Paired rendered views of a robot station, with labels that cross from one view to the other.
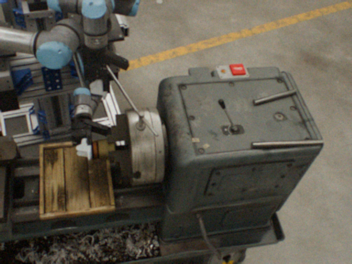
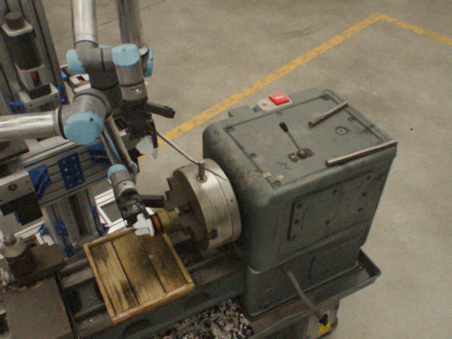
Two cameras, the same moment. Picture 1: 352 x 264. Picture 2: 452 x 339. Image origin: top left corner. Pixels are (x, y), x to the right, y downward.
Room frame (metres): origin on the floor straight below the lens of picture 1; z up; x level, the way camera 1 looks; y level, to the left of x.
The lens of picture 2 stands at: (-0.20, 0.23, 2.37)
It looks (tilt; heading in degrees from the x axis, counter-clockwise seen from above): 44 degrees down; 352
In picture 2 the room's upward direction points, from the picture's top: straight up
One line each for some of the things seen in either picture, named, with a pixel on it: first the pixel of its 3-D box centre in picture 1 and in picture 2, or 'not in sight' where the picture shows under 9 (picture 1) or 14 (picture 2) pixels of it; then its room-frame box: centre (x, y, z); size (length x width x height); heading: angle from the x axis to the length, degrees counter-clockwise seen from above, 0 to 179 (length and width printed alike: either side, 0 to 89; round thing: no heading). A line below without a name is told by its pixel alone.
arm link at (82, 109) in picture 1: (83, 114); (126, 192); (1.08, 0.40, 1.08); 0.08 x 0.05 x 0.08; 108
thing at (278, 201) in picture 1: (205, 203); (278, 266); (1.13, -0.24, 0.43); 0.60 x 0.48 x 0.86; 109
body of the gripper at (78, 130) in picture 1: (82, 130); (132, 207); (1.01, 0.38, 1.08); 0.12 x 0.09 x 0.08; 18
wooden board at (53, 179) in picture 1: (76, 177); (137, 266); (0.89, 0.39, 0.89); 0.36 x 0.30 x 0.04; 19
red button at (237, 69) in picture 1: (237, 70); (278, 99); (1.34, -0.22, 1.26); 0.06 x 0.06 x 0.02; 19
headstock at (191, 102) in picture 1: (230, 136); (292, 171); (1.13, -0.24, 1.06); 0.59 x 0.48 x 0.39; 109
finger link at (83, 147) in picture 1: (83, 148); (142, 224); (0.91, 0.34, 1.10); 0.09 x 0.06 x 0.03; 18
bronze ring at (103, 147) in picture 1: (103, 149); (163, 220); (0.93, 0.27, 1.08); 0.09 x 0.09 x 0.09; 19
